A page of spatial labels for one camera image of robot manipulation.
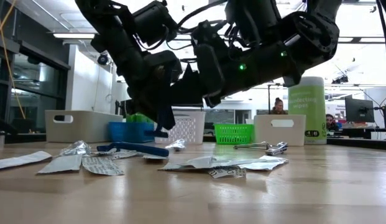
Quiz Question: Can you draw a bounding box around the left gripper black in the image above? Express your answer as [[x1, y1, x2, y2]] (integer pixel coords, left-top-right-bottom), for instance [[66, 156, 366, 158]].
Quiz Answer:
[[127, 51, 183, 131]]

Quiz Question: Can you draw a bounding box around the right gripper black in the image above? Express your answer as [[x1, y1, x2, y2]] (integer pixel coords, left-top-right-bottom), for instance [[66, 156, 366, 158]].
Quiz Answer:
[[171, 21, 243, 108]]

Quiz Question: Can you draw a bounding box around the green Pert shampoo bottle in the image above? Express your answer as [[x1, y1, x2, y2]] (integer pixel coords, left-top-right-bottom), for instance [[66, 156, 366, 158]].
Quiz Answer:
[[126, 112, 155, 123]]

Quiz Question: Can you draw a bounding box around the blue disposable razor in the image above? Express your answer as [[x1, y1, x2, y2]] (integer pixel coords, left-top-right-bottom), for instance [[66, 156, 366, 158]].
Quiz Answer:
[[96, 141, 170, 157]]

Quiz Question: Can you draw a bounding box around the white packet with black print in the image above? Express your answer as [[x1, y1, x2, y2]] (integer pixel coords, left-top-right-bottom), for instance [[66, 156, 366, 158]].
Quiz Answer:
[[81, 156, 126, 177], [192, 164, 248, 180], [111, 150, 144, 161]]

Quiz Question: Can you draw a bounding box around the black computer monitor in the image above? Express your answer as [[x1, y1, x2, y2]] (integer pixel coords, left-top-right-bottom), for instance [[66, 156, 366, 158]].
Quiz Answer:
[[114, 99, 131, 119], [344, 98, 375, 123]]

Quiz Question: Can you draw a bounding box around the white perforated plastic basket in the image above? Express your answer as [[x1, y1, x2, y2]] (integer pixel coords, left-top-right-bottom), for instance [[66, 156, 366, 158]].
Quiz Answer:
[[166, 111, 206, 146]]

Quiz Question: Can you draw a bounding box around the blue plastic basket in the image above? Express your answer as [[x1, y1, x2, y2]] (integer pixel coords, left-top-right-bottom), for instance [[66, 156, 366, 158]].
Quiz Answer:
[[108, 121, 155, 143]]

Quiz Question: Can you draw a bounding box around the shiny silver wrapped item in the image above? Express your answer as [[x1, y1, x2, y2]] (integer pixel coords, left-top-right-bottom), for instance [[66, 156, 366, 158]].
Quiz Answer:
[[164, 138, 186, 152]]

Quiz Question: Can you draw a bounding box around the green plastic basket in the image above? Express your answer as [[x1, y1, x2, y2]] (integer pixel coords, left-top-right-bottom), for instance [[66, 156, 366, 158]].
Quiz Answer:
[[213, 123, 255, 146]]

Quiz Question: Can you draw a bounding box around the grey plastic bin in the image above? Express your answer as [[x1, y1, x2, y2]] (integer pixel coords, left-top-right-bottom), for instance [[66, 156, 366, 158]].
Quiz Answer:
[[45, 110, 124, 144]]

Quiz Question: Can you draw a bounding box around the crumpled shiny foil packet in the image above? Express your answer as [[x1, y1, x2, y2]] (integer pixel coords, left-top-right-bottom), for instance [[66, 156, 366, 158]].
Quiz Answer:
[[58, 140, 93, 157]]

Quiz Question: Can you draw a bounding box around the person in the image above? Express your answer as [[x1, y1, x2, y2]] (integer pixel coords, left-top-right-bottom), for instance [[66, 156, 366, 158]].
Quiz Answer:
[[324, 113, 339, 131], [270, 97, 288, 115]]

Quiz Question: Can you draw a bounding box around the white plastic bin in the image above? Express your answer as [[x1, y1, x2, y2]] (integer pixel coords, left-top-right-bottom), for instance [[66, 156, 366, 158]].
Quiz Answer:
[[253, 114, 307, 147]]

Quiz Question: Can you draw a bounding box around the fluorescent ceiling light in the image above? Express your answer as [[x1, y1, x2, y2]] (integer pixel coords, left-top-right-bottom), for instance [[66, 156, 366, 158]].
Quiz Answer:
[[52, 32, 97, 40]]

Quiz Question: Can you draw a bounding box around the green disinfecting wipes canister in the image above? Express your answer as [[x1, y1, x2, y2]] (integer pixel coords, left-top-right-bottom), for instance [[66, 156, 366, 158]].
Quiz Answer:
[[287, 76, 328, 146]]

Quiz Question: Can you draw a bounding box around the black ceiling light fixture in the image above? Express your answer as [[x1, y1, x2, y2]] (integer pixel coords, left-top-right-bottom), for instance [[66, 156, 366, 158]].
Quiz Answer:
[[331, 75, 349, 85]]

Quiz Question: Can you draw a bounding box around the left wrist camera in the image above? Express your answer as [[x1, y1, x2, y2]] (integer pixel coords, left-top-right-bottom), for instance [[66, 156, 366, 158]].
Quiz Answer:
[[132, 1, 178, 47]]

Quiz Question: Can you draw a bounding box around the yellow extension cable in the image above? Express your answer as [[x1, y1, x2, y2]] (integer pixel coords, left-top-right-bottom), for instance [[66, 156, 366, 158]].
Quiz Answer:
[[0, 0, 27, 120]]

